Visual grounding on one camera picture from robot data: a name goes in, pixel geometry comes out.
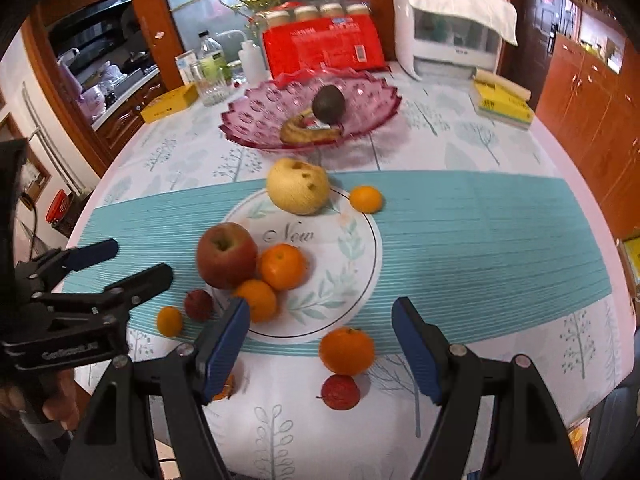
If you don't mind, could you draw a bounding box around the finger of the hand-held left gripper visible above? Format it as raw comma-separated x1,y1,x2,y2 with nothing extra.
15,239,120,292
32,262,174,332

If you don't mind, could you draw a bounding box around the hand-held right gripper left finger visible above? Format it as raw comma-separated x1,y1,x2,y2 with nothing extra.
60,297,251,480

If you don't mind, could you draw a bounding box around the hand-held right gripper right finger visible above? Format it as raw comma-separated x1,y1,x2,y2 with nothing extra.
391,296,583,480

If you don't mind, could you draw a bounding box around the small orange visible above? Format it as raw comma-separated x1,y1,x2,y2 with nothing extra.
212,372,236,402

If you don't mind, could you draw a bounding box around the small kumquat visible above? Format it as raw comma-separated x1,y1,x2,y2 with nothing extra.
156,306,184,337

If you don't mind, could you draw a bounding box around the red lychee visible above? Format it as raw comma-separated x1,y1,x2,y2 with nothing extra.
316,374,361,412
184,289,215,322

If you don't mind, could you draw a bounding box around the large orange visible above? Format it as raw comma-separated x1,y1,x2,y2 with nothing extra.
319,326,376,377

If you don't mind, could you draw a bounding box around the red apple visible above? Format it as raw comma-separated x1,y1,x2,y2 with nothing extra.
196,223,259,290

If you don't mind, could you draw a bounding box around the small tangerine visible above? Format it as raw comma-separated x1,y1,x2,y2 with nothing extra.
349,185,385,214

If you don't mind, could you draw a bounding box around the yellow pear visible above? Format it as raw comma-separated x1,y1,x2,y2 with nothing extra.
266,158,331,216

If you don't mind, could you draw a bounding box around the pink glass fruit bowl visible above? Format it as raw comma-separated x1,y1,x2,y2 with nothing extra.
218,67,404,153

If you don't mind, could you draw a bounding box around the person's left hand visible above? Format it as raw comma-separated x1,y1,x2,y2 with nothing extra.
0,367,82,432

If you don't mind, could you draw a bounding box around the red container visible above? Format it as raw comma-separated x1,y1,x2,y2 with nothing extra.
46,189,71,223

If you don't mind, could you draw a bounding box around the teal striped table mat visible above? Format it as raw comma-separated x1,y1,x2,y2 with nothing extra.
62,170,613,358

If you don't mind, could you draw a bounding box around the flat yellow box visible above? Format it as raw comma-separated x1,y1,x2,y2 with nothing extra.
140,84,198,124

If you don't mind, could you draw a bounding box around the tree print tablecloth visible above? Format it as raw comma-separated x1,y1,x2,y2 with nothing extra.
65,57,636,480

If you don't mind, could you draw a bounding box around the clear drinking glass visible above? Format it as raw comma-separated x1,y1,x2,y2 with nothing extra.
191,59,227,107

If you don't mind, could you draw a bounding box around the small white carton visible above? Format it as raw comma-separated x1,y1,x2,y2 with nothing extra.
175,51,198,86

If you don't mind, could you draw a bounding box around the yellow banana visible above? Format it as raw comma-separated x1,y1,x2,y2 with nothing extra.
279,112,345,145

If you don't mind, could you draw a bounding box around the green label glass bottle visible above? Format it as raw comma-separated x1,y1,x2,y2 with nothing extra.
197,31,233,86

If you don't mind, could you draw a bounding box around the white plastic bottle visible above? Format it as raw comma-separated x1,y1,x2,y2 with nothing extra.
237,40,271,86

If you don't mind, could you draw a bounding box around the dark avocado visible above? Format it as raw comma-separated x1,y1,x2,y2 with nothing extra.
312,85,346,123

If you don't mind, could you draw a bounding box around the yellow tissue box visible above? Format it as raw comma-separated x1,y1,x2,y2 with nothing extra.
470,70,535,131

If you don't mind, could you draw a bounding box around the wooden cabinet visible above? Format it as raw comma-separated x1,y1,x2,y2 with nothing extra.
535,35,640,241

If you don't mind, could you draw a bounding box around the red paper cup packet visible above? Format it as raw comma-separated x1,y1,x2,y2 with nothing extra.
248,2,388,78

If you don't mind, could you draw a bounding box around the white countertop appliance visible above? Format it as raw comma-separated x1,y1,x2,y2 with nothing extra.
392,0,503,81

